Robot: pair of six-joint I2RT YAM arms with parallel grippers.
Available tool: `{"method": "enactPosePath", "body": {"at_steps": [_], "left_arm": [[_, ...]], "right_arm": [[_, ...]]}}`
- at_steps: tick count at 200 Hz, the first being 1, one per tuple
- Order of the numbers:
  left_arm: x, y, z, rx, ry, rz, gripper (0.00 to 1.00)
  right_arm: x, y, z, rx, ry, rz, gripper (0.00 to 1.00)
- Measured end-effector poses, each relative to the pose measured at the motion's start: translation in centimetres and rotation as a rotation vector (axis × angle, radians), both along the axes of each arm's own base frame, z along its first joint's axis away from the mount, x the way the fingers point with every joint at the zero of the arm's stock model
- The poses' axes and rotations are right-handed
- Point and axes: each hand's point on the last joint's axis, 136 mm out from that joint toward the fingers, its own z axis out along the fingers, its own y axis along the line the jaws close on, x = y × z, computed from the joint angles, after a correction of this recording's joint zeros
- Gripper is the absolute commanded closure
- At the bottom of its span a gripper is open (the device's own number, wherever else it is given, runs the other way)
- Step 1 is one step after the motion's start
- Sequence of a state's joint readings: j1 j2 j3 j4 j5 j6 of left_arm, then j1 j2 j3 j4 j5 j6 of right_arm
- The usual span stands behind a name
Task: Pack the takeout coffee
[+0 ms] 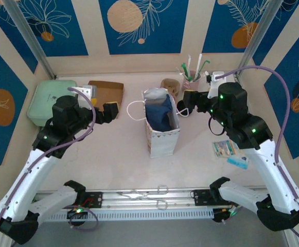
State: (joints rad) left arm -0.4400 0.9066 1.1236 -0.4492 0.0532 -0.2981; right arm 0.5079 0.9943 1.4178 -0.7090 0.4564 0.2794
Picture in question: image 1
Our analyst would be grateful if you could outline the dark blue napkin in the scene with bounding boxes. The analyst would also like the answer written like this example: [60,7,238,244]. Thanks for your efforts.
[146,94,177,132]

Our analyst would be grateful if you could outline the white paper takeout bag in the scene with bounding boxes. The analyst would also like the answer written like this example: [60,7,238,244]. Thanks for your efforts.
[127,87,190,159]

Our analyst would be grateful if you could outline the black plastic cup lid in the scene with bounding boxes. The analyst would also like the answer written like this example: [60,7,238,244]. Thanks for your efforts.
[177,100,190,117]

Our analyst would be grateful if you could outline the pink straw holder cup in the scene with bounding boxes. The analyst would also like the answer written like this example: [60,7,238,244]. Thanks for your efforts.
[182,74,199,92]

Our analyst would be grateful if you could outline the brown cardboard tray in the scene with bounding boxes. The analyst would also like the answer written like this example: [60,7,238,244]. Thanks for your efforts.
[87,80,126,120]

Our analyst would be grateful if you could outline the brown pulp cup carrier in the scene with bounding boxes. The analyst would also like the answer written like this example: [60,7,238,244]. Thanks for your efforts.
[161,78,180,97]

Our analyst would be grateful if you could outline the mint green lunch bag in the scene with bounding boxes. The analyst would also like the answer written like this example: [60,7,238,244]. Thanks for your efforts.
[27,79,78,127]

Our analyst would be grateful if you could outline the green drinking straw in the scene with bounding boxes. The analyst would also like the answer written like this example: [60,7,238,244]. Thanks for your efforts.
[181,63,191,81]
[197,60,210,78]

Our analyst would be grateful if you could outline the green yellow sachet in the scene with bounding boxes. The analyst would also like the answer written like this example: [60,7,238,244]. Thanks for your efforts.
[212,140,239,157]

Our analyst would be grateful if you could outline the light blue packet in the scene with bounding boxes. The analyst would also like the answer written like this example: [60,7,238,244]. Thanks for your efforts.
[226,153,250,170]

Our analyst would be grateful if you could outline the metal tongs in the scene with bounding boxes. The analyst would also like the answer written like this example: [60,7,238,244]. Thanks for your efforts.
[117,184,169,210]

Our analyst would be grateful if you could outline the black controller board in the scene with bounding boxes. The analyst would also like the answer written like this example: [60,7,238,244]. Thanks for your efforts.
[213,207,242,224]
[66,207,89,220]

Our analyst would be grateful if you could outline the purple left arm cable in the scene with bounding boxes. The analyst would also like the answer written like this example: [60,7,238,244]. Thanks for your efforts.
[0,86,98,247]

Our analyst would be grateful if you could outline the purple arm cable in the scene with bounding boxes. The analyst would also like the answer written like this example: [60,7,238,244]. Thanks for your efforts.
[213,65,299,245]
[0,86,98,247]

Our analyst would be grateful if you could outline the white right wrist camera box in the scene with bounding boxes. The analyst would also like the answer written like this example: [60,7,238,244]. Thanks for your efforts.
[205,71,230,98]

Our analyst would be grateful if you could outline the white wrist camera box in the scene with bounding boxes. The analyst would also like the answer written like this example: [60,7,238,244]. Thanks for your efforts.
[73,86,98,109]
[205,71,230,98]

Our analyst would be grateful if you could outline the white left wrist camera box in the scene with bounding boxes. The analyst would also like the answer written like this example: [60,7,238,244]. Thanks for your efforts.
[73,86,98,109]

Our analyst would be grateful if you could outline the thin black right gripper cable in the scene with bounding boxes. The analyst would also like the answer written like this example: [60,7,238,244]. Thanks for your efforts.
[207,117,226,136]

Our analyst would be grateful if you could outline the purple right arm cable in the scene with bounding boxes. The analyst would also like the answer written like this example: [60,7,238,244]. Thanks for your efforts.
[213,65,299,245]

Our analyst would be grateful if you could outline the aluminium frame post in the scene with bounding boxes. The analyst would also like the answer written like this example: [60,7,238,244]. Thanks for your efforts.
[234,0,286,78]
[2,0,57,79]

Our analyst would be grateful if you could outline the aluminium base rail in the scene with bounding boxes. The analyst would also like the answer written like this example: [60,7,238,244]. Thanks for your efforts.
[33,185,268,210]

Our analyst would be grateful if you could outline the white slotted cable duct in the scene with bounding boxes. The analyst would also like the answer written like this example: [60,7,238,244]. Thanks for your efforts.
[46,208,215,222]

